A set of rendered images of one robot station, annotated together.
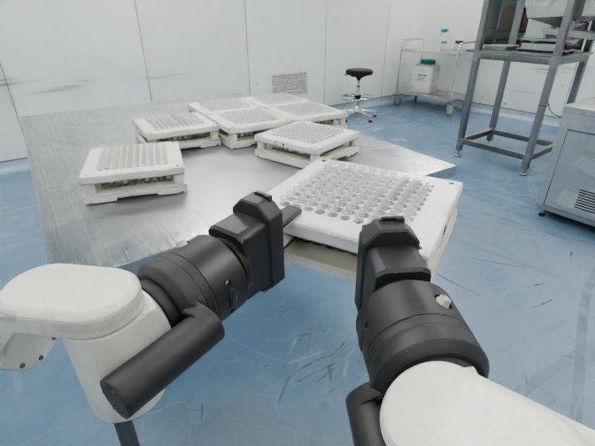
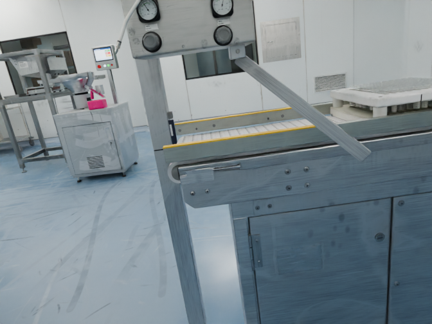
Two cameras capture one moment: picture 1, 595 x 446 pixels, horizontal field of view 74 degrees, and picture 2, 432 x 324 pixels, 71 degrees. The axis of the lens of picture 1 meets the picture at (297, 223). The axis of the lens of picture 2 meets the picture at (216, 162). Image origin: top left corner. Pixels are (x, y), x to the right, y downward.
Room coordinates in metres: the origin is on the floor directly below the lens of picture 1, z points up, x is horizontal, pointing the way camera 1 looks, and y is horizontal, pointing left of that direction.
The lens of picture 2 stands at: (-0.80, -0.35, 1.01)
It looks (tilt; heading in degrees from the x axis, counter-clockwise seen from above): 17 degrees down; 312
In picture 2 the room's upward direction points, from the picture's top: 8 degrees counter-clockwise
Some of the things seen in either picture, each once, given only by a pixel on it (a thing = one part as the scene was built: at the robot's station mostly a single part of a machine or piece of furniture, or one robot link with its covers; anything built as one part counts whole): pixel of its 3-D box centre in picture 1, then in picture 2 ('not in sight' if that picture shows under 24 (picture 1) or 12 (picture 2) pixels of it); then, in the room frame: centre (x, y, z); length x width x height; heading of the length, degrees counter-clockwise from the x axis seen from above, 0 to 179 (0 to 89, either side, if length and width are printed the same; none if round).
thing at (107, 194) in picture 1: (138, 177); not in sight; (1.03, 0.44, 0.87); 0.24 x 0.24 x 0.02; 18
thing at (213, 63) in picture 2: not in sight; (218, 42); (2.88, -4.95, 1.43); 1.38 x 0.01 x 1.16; 37
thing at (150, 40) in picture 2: not in sight; (150, 38); (-0.37, -0.71, 1.07); 0.03 x 0.02 x 0.04; 42
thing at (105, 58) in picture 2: not in sight; (108, 75); (2.36, -2.30, 1.07); 0.23 x 0.10 x 0.62; 37
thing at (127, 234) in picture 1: (197, 141); not in sight; (1.49, 0.38, 0.84); 1.50 x 1.10 x 0.04; 33
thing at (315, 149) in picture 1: (307, 135); not in sight; (1.27, -0.03, 0.92); 0.25 x 0.24 x 0.02; 142
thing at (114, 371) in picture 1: (149, 338); not in sight; (0.26, 0.13, 1.02); 0.11 x 0.11 x 0.11; 54
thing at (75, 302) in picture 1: (72, 326); not in sight; (0.25, 0.19, 1.04); 0.13 x 0.07 x 0.09; 80
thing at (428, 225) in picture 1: (359, 200); not in sight; (0.52, -0.09, 1.03); 0.25 x 0.24 x 0.02; 62
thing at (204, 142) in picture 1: (176, 138); not in sight; (1.41, 0.44, 0.87); 0.24 x 0.24 x 0.02; 30
